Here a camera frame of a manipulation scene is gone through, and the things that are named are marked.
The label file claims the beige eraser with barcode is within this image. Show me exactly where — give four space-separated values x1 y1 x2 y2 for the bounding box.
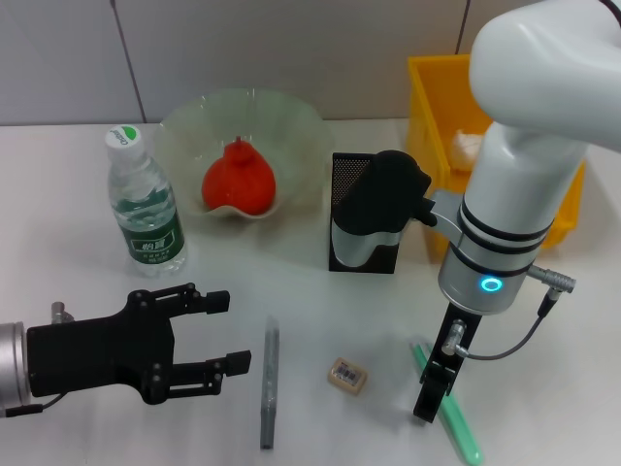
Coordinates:
326 358 369 397

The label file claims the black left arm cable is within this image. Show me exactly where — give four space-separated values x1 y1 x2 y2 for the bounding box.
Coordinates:
0 392 64 418

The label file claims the black mesh pen holder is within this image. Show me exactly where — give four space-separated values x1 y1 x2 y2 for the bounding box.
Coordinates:
328 151 405 274

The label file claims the clear green-label water bottle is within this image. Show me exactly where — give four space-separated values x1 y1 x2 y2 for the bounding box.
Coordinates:
104 123 189 279

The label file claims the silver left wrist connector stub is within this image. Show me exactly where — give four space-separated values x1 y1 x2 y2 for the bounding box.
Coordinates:
50 301 75 325

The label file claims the yellow plastic bin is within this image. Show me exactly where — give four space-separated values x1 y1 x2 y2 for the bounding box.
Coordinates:
406 53 586 256

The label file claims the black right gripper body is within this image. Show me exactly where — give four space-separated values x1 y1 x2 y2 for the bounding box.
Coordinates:
419 303 484 378

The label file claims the red-orange toy orange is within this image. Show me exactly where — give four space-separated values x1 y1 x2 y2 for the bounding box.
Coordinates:
201 137 278 217

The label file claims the grey glitter pen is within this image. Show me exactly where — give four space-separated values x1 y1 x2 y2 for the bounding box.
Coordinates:
259 315 281 450

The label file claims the white paper ball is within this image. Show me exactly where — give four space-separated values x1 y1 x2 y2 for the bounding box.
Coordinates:
450 129 485 172

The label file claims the grey right arm cable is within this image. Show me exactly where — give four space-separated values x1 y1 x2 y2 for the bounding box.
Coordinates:
443 265 562 360

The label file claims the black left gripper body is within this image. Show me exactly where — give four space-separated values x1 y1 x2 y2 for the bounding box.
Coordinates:
26 288 179 407

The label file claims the translucent green wavy fruit plate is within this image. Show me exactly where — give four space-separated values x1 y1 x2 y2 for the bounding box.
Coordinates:
153 86 336 220

